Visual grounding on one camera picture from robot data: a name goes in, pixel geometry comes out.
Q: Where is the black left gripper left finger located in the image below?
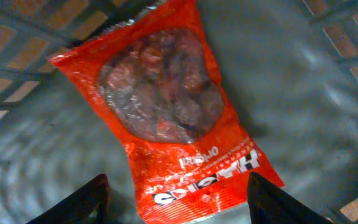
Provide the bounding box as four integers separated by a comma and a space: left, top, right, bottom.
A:
29, 174, 109, 224

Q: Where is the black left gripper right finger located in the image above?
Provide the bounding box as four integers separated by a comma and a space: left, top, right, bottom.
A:
247, 172, 332, 224

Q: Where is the red candy bag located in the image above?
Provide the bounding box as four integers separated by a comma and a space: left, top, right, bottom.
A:
50, 0, 283, 223

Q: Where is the grey plastic mesh basket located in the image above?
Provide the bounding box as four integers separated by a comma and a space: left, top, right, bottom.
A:
0, 1, 358, 223

